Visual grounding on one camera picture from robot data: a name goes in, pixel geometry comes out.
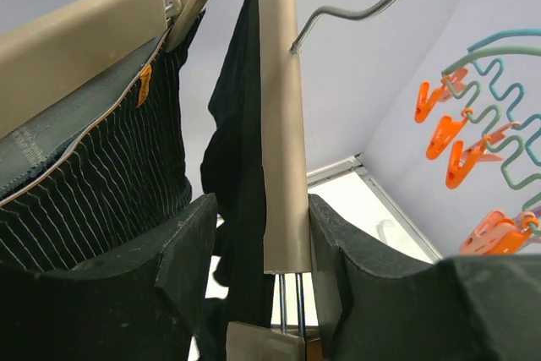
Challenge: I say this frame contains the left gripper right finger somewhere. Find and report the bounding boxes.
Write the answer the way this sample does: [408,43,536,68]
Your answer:
[309,194,540,360]

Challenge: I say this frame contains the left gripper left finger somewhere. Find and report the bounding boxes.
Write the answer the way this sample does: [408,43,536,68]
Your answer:
[1,194,217,360]

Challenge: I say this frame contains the wooden clip hanger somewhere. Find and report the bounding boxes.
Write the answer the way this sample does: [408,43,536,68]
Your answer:
[226,0,396,360]
[1,0,208,136]

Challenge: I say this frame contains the black shorts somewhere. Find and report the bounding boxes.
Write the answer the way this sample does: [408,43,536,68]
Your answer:
[1,25,198,272]
[197,0,274,360]

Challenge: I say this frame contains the green plastic clip hanger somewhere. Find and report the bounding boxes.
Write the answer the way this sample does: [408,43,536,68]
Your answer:
[440,40,540,190]

